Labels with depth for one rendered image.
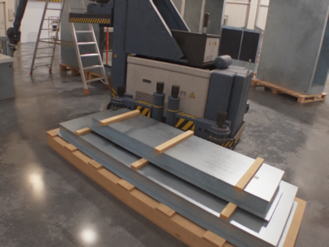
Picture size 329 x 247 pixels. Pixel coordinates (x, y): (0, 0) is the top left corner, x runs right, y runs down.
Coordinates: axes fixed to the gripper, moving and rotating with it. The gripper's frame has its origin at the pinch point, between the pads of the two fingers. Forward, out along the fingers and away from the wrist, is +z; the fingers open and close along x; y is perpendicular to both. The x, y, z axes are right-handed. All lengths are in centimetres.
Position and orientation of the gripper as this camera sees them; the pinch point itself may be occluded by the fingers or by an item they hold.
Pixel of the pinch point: (11, 55)
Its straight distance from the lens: 433.9
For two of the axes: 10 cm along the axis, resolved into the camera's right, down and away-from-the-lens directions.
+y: 5.5, -0.9, 8.3
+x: -8.1, -2.9, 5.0
